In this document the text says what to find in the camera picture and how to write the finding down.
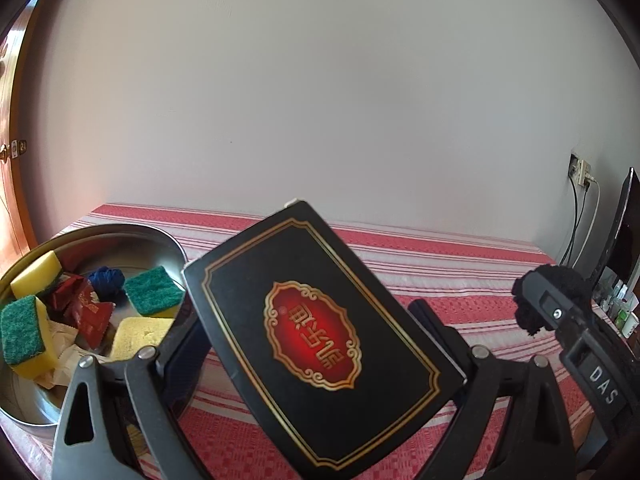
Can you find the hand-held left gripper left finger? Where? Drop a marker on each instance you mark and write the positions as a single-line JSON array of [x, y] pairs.
[[175, 360]]

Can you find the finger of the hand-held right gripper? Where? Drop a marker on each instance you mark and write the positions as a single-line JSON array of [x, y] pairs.
[[555, 305]]

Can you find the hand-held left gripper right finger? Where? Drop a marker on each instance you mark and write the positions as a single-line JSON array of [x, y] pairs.
[[440, 340]]

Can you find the black scrunchie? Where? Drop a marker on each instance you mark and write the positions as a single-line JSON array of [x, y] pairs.
[[525, 310]]

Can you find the yellow and green sponge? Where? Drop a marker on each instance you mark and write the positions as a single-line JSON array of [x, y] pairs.
[[142, 335], [35, 272], [22, 330], [152, 290]]

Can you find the blue yarn ball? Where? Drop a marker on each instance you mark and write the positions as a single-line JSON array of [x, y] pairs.
[[107, 282]]

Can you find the beige snack packet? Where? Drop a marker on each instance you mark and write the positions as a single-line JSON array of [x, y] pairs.
[[70, 370], [64, 340]]

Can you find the black box with red emblem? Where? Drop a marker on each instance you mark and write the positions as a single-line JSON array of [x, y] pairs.
[[320, 330]]

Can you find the dark red snack packet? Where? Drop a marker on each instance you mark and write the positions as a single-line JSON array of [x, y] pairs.
[[65, 292]]

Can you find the round metal tin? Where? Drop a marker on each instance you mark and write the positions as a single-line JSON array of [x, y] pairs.
[[125, 240]]

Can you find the cluster of toiletry bottles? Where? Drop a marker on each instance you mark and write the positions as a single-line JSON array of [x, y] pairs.
[[622, 310]]

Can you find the black flat screen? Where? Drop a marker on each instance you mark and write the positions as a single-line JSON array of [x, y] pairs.
[[622, 240]]

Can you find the white power adapter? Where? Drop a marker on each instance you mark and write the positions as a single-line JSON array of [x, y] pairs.
[[585, 172]]

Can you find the wooden door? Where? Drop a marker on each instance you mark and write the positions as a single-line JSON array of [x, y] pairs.
[[15, 195]]

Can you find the brass door knob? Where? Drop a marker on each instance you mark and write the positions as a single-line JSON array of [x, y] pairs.
[[15, 149]]

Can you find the dark wall socket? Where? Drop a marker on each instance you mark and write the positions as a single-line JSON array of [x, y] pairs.
[[573, 162]]

